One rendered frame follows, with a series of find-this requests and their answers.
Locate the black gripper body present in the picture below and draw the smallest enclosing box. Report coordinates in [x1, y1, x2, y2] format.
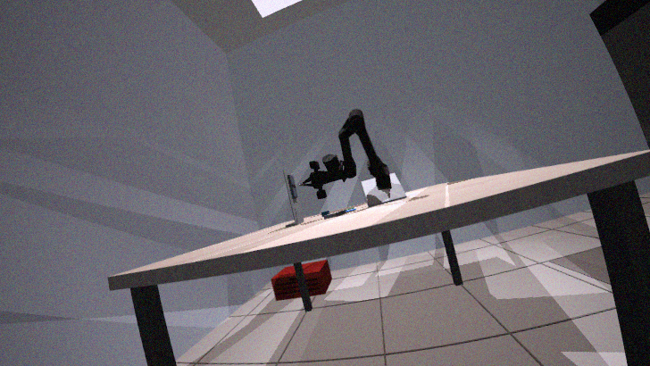
[309, 161, 333, 199]

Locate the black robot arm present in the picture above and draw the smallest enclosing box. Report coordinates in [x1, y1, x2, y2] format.
[310, 110, 391, 190]

